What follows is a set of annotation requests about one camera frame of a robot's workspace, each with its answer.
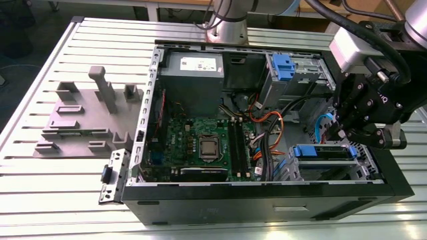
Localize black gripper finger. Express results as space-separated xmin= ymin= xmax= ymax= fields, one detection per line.
xmin=338 ymin=121 xmax=393 ymax=151
xmin=328 ymin=73 xmax=374 ymax=141

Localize blue SATA wire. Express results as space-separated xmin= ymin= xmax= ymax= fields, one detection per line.
xmin=312 ymin=112 xmax=334 ymax=146

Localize hard disk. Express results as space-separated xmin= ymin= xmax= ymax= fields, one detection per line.
xmin=292 ymin=144 xmax=357 ymax=162

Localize metal disk bay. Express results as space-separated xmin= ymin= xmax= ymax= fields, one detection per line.
xmin=288 ymin=143 xmax=373 ymax=181

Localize grey metal drive cage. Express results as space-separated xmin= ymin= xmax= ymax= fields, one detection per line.
xmin=258 ymin=51 xmax=336 ymax=111

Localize blue drive latch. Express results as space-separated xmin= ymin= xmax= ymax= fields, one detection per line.
xmin=270 ymin=53 xmax=297 ymax=82

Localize black RAM slot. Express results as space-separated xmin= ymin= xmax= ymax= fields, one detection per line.
xmin=226 ymin=116 xmax=242 ymax=177
xmin=234 ymin=116 xmax=252 ymax=178

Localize wooden cabinet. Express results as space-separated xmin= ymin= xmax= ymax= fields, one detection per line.
xmin=325 ymin=0 xmax=408 ymax=35

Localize green motherboard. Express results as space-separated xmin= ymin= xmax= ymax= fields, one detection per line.
xmin=141 ymin=116 xmax=264 ymax=182

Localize silver CPU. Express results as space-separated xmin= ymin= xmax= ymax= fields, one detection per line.
xmin=198 ymin=140 xmax=218 ymax=156

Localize grey power supply unit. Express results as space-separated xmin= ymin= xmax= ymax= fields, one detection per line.
xmin=156 ymin=51 xmax=225 ymax=118

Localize CPU socket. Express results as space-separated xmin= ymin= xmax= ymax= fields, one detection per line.
xmin=196 ymin=134 xmax=224 ymax=163

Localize black PC case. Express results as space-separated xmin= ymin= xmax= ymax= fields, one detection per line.
xmin=120 ymin=38 xmax=414 ymax=226

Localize black graphics card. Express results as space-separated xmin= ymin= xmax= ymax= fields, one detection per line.
xmin=168 ymin=165 xmax=230 ymax=183

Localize black case fan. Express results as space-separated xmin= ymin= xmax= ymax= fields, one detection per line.
xmin=145 ymin=86 xmax=168 ymax=151

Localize grey parts rack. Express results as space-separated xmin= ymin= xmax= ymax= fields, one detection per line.
xmin=29 ymin=65 xmax=145 ymax=160

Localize green RAM stick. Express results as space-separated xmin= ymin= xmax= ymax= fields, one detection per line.
xmin=55 ymin=131 xmax=93 ymax=138

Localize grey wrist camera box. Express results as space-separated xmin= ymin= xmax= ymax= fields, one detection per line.
xmin=328 ymin=26 xmax=372 ymax=75

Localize orange wire bundle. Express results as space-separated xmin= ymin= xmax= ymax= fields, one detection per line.
xmin=248 ymin=111 xmax=288 ymax=163

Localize black wrist mount bracket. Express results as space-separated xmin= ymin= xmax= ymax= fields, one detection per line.
xmin=356 ymin=21 xmax=427 ymax=52

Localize black thick wire bundle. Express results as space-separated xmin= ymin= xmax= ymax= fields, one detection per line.
xmin=258 ymin=92 xmax=336 ymax=181

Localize black thick arm cable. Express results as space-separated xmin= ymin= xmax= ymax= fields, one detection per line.
xmin=302 ymin=0 xmax=412 ymax=85

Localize yellow black wire bundle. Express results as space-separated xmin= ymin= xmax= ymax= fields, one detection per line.
xmin=217 ymin=91 xmax=264 ymax=118

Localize thin coloured wires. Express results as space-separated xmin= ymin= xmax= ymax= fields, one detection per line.
xmin=168 ymin=100 xmax=188 ymax=118

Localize red black twisted wire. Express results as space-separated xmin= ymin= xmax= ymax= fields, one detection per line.
xmin=154 ymin=88 xmax=166 ymax=142

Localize wooden desk white frame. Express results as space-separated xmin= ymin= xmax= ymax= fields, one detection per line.
xmin=51 ymin=0 xmax=354 ymax=35

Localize metal card retention bracket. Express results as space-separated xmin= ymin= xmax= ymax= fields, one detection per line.
xmin=97 ymin=147 xmax=130 ymax=206

